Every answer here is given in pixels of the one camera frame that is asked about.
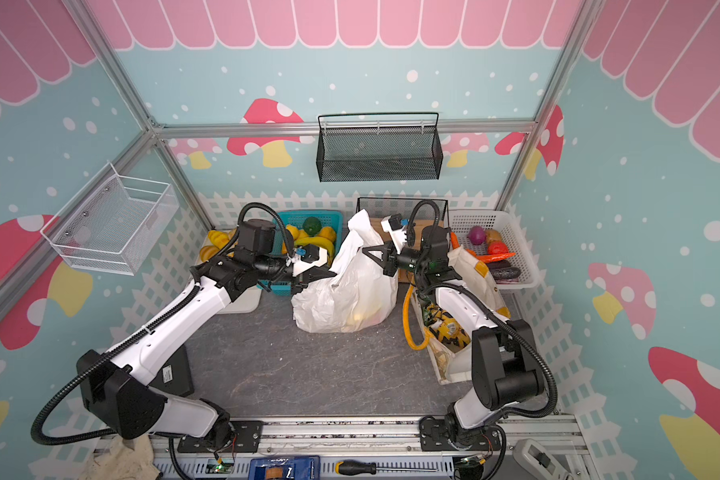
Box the yellow black snack bag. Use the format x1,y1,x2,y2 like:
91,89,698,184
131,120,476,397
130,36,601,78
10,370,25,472
423,304,471,351

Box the white plastic grocery bag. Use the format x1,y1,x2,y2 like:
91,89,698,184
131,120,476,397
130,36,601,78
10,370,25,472
291,210,398,334

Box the white canvas tote bag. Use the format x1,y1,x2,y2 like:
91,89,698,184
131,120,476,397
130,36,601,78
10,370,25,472
403,247,511,385

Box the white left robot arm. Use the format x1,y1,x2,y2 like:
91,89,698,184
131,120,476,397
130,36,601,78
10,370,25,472
30,219,334,451

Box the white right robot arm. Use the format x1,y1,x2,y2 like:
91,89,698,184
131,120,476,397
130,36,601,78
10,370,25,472
362,214,558,449

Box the bread loaf pile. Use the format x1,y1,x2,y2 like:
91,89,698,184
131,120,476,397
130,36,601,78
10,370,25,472
198,229,237,263

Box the white bread tray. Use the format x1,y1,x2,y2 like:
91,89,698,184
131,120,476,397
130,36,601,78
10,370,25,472
194,249,262,315

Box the yellow lemon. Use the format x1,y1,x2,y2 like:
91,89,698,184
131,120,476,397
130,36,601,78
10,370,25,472
286,225,301,241

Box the white plastic vegetable basket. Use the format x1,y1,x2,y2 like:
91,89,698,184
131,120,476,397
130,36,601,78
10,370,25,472
445,209,541,290

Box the black mesh wooden shelf rack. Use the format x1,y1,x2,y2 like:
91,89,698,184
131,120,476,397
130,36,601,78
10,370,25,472
354,196,449,284

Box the purple onion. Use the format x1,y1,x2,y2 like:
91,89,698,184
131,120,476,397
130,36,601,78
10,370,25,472
467,225,487,246

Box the orange carrot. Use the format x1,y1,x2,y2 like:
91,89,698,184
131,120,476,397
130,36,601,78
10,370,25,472
476,252,515,264

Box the green avocado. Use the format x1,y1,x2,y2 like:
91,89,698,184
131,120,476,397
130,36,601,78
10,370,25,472
302,216,323,237

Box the brown potato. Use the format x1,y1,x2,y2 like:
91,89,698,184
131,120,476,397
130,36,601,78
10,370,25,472
485,229,503,245

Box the red pepper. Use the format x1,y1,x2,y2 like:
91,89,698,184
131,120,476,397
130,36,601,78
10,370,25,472
487,241,510,255

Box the dark eggplant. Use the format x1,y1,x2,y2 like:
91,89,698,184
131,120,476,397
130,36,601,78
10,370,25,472
489,265,522,283

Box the teal plastic fruit basket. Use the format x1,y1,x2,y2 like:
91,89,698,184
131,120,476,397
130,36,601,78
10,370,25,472
270,210,344,297

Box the black orange screwdriver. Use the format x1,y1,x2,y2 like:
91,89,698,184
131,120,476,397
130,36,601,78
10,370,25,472
334,460,437,476

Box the beige cloth rag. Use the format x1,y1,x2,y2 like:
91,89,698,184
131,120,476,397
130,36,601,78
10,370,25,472
80,435,162,480

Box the black wall mesh basket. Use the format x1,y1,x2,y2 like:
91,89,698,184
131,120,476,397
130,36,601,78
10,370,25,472
316,111,444,182

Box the white wall wire basket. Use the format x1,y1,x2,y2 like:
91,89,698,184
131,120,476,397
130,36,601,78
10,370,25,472
40,163,179,276

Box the blue box on rail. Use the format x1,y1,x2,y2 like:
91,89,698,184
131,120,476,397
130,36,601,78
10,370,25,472
248,456,321,480

